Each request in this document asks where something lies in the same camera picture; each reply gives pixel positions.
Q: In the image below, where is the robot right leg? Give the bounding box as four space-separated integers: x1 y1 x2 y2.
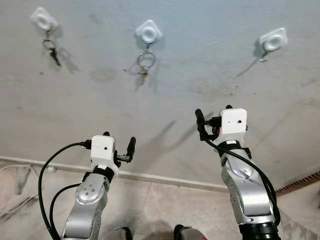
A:
173 224 202 240

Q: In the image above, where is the robot leg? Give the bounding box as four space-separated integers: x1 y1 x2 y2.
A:
173 224 202 240
102 226 134 240

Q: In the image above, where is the thin white floor cable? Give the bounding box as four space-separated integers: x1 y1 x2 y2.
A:
0 164 42 217

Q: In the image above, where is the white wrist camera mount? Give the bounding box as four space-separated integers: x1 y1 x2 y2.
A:
90 135 121 177
218 107 249 147

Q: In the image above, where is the white adhesive wall hook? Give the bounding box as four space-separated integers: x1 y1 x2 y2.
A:
135 20 164 50
257 27 289 63
30 7 59 34

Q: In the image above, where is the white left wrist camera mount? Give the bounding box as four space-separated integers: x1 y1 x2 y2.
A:
90 135 121 177

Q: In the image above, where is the dark key on small ring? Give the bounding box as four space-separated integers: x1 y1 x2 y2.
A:
42 31 62 68

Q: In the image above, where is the white skirting strip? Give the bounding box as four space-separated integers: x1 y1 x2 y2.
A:
0 156 278 195

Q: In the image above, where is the red brick wall edge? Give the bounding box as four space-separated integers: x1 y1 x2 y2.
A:
274 171 320 196

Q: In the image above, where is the robot left leg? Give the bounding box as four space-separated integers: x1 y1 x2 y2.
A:
102 226 134 240

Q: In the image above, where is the short black left arm cable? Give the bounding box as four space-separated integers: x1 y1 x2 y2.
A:
49 183 83 240

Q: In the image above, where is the long black left arm cable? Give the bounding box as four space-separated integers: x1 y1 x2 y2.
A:
38 140 93 240

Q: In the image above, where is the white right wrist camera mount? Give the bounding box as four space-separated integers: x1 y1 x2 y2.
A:
218 107 249 147

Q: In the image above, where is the large silver ring with key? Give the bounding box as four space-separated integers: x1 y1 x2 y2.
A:
136 47 157 80

